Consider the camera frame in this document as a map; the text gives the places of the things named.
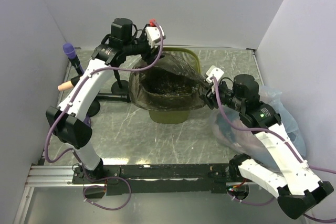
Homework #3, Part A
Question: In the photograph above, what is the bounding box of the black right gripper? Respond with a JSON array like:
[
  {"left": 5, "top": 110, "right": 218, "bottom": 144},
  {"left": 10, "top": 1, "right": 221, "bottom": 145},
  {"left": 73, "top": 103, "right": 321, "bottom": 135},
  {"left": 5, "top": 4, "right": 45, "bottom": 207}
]
[{"left": 199, "top": 79, "right": 245, "bottom": 112}]

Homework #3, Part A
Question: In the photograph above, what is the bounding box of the translucent bag with clothes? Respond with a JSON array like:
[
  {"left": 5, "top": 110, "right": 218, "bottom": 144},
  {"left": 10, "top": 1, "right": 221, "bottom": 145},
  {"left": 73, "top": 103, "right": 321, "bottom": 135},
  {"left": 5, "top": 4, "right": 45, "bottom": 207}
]
[{"left": 209, "top": 86, "right": 307, "bottom": 172}]

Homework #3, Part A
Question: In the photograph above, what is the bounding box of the grey translucent trash bag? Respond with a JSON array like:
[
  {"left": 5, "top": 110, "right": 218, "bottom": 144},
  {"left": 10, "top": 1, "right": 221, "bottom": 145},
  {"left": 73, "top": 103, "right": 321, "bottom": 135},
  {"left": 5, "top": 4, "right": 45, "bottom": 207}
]
[{"left": 129, "top": 52, "right": 206, "bottom": 111}]

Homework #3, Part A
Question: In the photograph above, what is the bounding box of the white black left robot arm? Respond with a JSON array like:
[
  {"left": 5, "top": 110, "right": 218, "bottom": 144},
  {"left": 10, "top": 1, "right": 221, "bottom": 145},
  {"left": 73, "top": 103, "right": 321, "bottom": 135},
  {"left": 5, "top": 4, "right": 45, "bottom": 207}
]
[{"left": 44, "top": 18, "right": 165, "bottom": 183}]

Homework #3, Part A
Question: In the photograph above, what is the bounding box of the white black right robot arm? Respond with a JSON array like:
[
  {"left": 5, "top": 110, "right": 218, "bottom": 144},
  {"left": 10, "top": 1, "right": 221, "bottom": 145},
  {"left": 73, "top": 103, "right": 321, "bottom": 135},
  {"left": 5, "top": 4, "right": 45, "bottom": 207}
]
[{"left": 201, "top": 68, "right": 334, "bottom": 219}]

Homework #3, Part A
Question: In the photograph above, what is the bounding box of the olive green mesh trash bin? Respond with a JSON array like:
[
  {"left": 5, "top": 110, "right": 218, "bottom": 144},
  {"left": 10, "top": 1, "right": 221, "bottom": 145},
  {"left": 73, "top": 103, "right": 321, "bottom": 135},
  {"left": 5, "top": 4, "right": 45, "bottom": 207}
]
[{"left": 149, "top": 47, "right": 201, "bottom": 124}]

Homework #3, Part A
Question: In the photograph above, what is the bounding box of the purple microphone on stand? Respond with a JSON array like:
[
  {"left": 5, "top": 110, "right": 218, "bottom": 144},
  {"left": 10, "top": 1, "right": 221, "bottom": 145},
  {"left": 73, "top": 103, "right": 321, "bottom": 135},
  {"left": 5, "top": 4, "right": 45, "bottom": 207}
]
[{"left": 62, "top": 43, "right": 84, "bottom": 75}]

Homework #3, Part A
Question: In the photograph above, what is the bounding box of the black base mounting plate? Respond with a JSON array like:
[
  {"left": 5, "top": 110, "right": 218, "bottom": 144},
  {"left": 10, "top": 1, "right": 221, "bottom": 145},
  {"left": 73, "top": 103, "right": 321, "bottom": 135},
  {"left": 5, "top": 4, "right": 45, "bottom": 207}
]
[{"left": 72, "top": 163, "right": 244, "bottom": 196}]

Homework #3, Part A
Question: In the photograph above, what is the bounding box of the purple box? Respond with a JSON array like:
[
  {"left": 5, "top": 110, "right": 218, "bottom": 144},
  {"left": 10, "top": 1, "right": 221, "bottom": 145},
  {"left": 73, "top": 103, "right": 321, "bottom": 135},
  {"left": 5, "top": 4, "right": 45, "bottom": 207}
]
[{"left": 83, "top": 115, "right": 92, "bottom": 128}]

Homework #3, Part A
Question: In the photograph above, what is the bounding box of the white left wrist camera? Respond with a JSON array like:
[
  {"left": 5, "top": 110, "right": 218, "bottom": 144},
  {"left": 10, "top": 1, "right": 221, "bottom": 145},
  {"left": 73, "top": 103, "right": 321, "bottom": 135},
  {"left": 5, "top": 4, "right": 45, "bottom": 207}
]
[{"left": 145, "top": 19, "right": 166, "bottom": 48}]

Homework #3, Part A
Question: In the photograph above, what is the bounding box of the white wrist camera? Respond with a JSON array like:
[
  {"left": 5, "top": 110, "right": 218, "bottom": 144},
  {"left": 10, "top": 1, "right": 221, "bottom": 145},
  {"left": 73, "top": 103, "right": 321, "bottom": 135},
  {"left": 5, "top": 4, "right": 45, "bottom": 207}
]
[
  {"left": 205, "top": 65, "right": 225, "bottom": 83},
  {"left": 145, "top": 19, "right": 166, "bottom": 48}
]

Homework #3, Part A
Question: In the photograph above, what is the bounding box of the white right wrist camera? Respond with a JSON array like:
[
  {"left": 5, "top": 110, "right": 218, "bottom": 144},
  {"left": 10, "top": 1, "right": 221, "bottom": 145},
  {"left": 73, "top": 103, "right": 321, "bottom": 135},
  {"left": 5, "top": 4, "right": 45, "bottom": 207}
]
[{"left": 205, "top": 65, "right": 225, "bottom": 83}]

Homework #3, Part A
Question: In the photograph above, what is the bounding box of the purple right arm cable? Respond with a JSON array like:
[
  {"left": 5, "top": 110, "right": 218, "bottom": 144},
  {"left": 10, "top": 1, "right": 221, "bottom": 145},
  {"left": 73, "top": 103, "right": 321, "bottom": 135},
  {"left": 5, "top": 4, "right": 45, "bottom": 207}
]
[{"left": 211, "top": 76, "right": 336, "bottom": 222}]

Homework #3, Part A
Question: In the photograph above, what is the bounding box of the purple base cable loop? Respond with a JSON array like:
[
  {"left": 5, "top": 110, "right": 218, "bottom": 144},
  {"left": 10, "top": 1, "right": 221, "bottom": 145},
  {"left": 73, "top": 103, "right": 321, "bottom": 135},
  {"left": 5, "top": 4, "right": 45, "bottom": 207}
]
[{"left": 82, "top": 176, "right": 132, "bottom": 211}]

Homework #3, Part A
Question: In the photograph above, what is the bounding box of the aluminium rail frame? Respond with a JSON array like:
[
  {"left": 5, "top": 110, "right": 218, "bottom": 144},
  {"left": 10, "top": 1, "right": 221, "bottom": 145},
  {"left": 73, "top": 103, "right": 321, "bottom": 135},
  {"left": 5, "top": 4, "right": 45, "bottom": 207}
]
[{"left": 13, "top": 163, "right": 316, "bottom": 224}]

